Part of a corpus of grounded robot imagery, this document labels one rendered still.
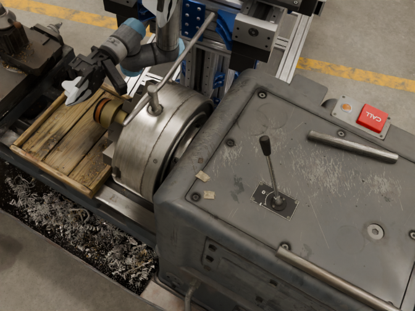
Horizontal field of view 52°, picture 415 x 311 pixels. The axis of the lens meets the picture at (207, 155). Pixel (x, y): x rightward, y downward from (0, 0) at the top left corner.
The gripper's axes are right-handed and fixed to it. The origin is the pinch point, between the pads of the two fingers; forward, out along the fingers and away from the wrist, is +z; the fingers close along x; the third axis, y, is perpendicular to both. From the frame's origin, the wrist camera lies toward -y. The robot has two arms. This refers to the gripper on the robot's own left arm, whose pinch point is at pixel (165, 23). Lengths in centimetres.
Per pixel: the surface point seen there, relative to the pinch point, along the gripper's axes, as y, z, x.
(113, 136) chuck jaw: 4.7, 31.6, 7.8
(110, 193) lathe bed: 5, 57, 5
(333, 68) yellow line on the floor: -31, 80, -187
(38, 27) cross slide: 59, 35, -24
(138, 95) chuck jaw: 4.4, 23.2, -1.2
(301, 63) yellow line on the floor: -12, 83, -180
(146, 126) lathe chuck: -5.6, 20.5, 10.6
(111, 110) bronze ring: 9.5, 28.9, 2.5
